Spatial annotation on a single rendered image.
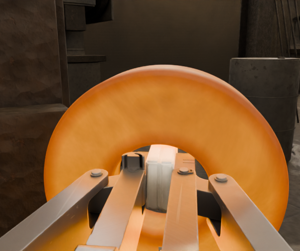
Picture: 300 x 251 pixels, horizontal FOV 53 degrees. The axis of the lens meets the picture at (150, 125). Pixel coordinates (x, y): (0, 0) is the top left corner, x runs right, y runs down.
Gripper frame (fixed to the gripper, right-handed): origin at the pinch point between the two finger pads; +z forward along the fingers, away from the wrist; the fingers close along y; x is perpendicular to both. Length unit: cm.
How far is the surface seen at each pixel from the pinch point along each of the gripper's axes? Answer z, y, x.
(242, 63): 239, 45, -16
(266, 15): 395, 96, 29
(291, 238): 123, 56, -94
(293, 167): 225, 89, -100
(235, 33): 847, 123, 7
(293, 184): 192, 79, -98
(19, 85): 21.6, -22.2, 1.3
